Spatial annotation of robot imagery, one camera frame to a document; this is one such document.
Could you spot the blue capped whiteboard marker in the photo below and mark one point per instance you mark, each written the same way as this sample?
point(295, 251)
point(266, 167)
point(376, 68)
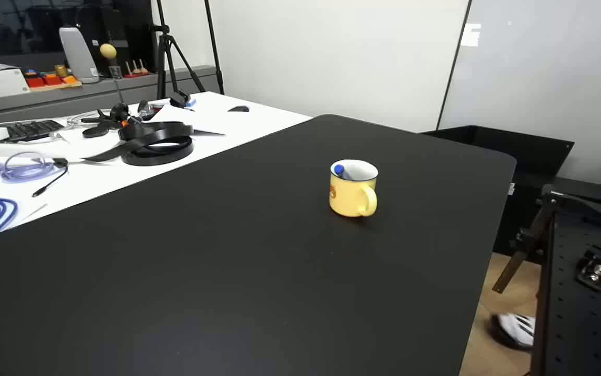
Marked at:
point(338, 169)

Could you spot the yellow enamel mug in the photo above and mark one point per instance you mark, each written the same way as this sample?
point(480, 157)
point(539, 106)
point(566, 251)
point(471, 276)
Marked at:
point(347, 198)

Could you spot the black computer mouse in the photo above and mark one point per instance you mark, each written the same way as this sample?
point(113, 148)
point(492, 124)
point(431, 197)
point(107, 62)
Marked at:
point(239, 107)

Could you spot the black light stand pole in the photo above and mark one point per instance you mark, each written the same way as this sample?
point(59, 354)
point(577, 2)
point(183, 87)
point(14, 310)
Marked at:
point(213, 48)

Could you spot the small wooden figures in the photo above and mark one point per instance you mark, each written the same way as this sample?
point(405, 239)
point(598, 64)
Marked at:
point(137, 68)

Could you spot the yellow ball on black stand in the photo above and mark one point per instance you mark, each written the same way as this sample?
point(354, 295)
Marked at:
point(110, 51)

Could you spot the grey partition counter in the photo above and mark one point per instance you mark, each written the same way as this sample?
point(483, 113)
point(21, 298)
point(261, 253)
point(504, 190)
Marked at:
point(71, 96)

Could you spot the red orange small blocks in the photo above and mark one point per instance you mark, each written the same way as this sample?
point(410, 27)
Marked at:
point(50, 78)

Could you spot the black keyboard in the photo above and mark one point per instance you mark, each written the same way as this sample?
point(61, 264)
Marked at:
point(29, 131)

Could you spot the black perforated breadboard table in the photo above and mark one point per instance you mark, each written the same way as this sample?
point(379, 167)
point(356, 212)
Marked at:
point(585, 326)

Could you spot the black camera tripod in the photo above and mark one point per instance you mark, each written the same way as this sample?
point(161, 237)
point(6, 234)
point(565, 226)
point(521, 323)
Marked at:
point(166, 54)

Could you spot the white wall switch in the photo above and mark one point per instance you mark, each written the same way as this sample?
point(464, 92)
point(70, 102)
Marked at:
point(472, 33)

